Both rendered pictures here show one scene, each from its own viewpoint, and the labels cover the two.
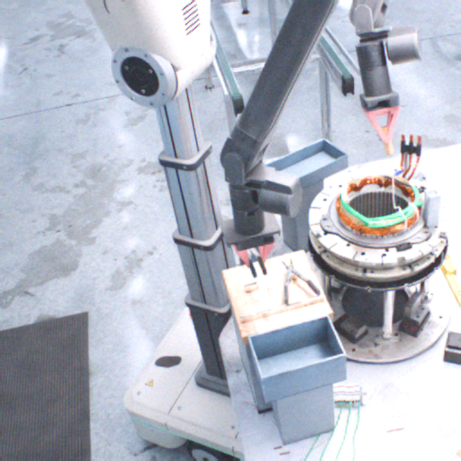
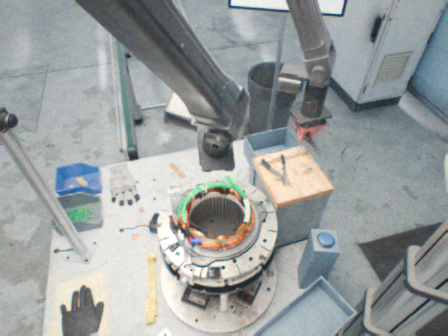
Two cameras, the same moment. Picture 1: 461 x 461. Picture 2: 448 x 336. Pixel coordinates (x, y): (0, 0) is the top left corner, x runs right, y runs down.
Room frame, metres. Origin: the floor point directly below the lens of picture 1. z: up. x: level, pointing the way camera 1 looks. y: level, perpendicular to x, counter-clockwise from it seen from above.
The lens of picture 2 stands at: (1.59, -0.25, 1.83)
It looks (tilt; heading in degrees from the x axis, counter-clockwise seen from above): 47 degrees down; 174
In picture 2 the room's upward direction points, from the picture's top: straight up
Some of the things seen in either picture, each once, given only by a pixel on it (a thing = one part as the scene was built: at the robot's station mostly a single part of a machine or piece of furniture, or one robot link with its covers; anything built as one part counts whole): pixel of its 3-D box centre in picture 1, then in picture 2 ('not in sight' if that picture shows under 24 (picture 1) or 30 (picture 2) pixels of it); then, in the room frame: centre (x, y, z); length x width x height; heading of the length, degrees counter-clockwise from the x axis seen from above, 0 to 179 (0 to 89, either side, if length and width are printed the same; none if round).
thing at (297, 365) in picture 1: (300, 387); (268, 168); (0.77, 0.00, 0.92); 0.17 x 0.11 x 0.28; 102
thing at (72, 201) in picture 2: not in sight; (78, 212); (0.82, -0.73, 0.82); 0.16 x 0.14 x 0.07; 100
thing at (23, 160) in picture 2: not in sight; (50, 202); (0.97, -0.70, 1.07); 0.03 x 0.03 x 0.57; 75
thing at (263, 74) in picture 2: not in sight; (271, 95); (-0.47, 0.32, 0.39); 0.39 x 0.39 x 0.35
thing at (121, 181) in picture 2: not in sight; (123, 182); (0.67, -0.58, 0.79); 0.24 x 0.12 x 0.02; 10
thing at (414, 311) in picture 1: (416, 308); not in sight; (1.02, -0.31, 0.85); 0.06 x 0.04 x 0.05; 142
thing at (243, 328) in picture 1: (275, 294); (291, 174); (0.92, 0.03, 1.05); 0.20 x 0.19 x 0.02; 12
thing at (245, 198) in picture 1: (248, 192); (314, 87); (0.89, 0.06, 1.36); 0.07 x 0.06 x 0.07; 63
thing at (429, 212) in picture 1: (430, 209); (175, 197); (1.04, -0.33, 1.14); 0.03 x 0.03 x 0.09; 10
